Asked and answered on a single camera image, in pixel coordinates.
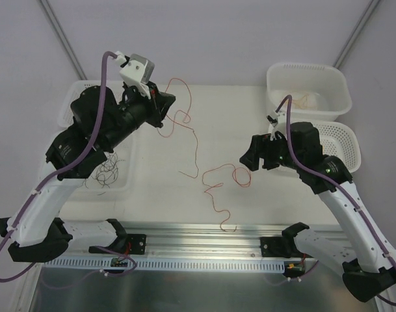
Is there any white basket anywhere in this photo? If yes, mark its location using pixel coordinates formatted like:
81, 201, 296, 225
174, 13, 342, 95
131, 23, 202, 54
293, 119, 362, 173
57, 80, 127, 128
35, 129, 137, 193

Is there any black wire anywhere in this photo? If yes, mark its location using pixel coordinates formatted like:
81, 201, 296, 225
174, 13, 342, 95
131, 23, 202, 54
83, 154, 127, 196

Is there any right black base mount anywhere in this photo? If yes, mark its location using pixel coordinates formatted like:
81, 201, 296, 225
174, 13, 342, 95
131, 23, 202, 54
259, 237, 298, 258

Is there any left frame post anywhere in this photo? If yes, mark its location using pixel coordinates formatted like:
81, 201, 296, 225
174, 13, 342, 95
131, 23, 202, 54
37, 0, 88, 80

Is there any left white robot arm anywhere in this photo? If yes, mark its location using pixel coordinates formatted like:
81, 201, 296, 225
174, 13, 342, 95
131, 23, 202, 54
0, 82, 176, 263

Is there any yellow wire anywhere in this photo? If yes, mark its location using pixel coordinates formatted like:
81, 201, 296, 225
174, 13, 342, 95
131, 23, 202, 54
290, 92, 318, 110

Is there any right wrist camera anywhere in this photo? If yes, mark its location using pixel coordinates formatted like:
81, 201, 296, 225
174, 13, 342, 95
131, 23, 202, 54
267, 111, 286, 140

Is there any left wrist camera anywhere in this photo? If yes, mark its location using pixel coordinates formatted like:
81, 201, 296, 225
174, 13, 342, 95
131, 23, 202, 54
115, 51, 155, 99

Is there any rear right white tub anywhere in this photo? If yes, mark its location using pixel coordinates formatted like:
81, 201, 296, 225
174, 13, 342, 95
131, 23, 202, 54
265, 62, 352, 122

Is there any rear left white basket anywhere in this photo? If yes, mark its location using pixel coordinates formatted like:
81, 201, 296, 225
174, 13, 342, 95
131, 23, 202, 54
57, 80, 127, 128

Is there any right frame post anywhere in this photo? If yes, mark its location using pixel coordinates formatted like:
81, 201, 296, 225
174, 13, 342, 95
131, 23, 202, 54
332, 0, 383, 70

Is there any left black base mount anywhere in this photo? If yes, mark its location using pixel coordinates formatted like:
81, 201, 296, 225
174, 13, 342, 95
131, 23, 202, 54
125, 233, 147, 255

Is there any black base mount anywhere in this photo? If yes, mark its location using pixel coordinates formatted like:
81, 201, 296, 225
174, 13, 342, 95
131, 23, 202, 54
125, 233, 147, 255
259, 237, 298, 258

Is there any aluminium rail frame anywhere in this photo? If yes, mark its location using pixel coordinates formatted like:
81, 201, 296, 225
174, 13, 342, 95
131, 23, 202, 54
11, 222, 391, 311

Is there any front right white basket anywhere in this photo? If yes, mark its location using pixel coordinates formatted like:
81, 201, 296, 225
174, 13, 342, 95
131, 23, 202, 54
293, 119, 362, 173

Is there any frame post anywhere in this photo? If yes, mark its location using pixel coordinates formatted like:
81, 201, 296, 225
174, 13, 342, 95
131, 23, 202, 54
37, 0, 88, 80
332, 0, 383, 70

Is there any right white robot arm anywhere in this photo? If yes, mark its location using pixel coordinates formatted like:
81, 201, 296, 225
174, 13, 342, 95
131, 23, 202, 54
239, 122, 396, 302

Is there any front left white basket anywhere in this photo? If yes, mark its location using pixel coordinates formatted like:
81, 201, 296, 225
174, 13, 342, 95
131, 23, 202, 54
35, 129, 137, 193

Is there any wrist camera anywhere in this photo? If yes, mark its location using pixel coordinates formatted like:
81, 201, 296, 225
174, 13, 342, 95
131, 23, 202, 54
115, 51, 155, 99
267, 111, 286, 140

